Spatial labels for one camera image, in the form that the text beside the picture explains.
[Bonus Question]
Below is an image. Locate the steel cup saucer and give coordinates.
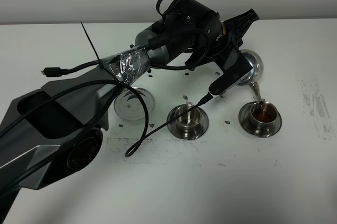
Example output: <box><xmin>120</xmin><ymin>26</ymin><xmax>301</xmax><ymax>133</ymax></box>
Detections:
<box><xmin>167</xmin><ymin>108</ymin><xmax>209</xmax><ymax>140</ymax></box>
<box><xmin>238</xmin><ymin>101</ymin><xmax>282</xmax><ymax>138</ymax></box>

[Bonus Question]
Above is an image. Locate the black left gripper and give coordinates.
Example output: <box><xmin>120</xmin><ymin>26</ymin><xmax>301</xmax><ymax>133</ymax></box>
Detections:
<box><xmin>184</xmin><ymin>8</ymin><xmax>259</xmax><ymax>76</ymax></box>

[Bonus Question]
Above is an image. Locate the stainless steel teacup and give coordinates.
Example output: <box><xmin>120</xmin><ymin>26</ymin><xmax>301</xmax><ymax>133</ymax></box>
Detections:
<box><xmin>174</xmin><ymin>104</ymin><xmax>202</xmax><ymax>133</ymax></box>
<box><xmin>249</xmin><ymin>101</ymin><xmax>278</xmax><ymax>129</ymax></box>

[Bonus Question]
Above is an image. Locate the steel teapot saucer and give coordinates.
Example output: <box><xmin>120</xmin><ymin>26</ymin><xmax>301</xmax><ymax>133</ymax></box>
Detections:
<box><xmin>114</xmin><ymin>87</ymin><xmax>155</xmax><ymax>121</ymax></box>

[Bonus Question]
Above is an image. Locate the left stainless steel teacup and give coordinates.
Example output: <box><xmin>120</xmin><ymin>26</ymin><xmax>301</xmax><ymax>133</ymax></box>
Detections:
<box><xmin>174</xmin><ymin>104</ymin><xmax>202</xmax><ymax>133</ymax></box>

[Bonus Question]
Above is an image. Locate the stainless steel teapot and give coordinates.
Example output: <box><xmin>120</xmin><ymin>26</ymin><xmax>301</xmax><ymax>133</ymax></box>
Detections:
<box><xmin>235</xmin><ymin>48</ymin><xmax>264</xmax><ymax>103</ymax></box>

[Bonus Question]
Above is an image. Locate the right stainless steel teacup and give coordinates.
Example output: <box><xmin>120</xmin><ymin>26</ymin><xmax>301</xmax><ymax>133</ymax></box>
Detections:
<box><xmin>249</xmin><ymin>101</ymin><xmax>278</xmax><ymax>129</ymax></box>

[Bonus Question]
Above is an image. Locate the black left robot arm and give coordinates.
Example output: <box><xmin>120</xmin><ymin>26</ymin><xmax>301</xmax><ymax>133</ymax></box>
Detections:
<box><xmin>1</xmin><ymin>0</ymin><xmax>259</xmax><ymax>197</ymax></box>

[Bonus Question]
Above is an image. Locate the left steel cup saucer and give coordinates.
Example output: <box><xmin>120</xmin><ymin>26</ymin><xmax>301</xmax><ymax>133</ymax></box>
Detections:
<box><xmin>167</xmin><ymin>108</ymin><xmax>209</xmax><ymax>140</ymax></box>

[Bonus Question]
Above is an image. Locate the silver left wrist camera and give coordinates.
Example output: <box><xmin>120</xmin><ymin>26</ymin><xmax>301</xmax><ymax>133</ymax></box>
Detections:
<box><xmin>209</xmin><ymin>49</ymin><xmax>253</xmax><ymax>97</ymax></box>

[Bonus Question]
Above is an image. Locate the right steel cup saucer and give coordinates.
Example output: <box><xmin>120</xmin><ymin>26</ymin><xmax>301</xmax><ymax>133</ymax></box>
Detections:
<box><xmin>238</xmin><ymin>101</ymin><xmax>282</xmax><ymax>138</ymax></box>

